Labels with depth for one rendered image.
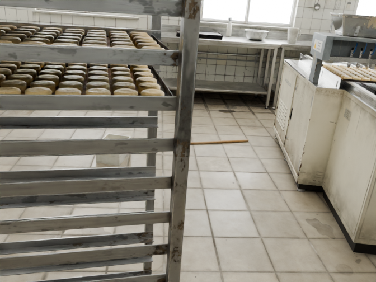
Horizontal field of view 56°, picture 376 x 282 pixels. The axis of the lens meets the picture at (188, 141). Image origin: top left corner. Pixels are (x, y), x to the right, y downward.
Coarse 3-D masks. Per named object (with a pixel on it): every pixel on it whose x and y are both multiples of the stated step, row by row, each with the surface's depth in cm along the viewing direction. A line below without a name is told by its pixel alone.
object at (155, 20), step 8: (152, 16) 105; (160, 16) 105; (152, 24) 105; (160, 24) 106; (152, 112) 116; (152, 128) 118; (152, 136) 119; (152, 160) 122; (152, 200) 128; (152, 208) 129; (144, 224) 134; (152, 224) 132; (144, 264) 138
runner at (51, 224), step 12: (84, 216) 77; (96, 216) 78; (108, 216) 78; (120, 216) 79; (132, 216) 80; (144, 216) 80; (156, 216) 81; (168, 216) 82; (0, 228) 74; (12, 228) 74; (24, 228) 75; (36, 228) 76; (48, 228) 76; (60, 228) 77; (72, 228) 77; (84, 228) 78
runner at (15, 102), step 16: (0, 96) 64; (16, 96) 65; (32, 96) 65; (48, 96) 66; (64, 96) 67; (80, 96) 67; (96, 96) 68; (112, 96) 69; (128, 96) 69; (144, 96) 70; (160, 96) 71
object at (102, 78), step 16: (0, 64) 90; (16, 64) 95; (32, 64) 93; (48, 64) 96; (64, 64) 98; (80, 64) 98; (96, 64) 99; (112, 64) 101; (0, 80) 78; (16, 80) 77; (32, 80) 82; (48, 80) 80; (64, 80) 81; (80, 80) 82; (96, 80) 82; (112, 80) 84; (128, 80) 84; (144, 80) 85
